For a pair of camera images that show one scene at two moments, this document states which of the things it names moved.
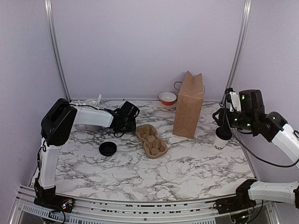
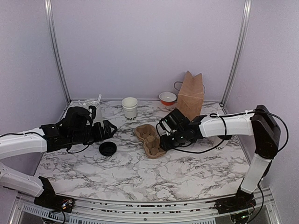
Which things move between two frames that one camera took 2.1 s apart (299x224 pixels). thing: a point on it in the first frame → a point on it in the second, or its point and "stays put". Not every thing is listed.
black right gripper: [221, 122] → [166, 144]
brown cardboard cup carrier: [153, 146] stays put
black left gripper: [132, 128] → [100, 136]
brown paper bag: [188, 104] stays put
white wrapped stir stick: [99, 99] stays put
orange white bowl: [167, 98] stays put
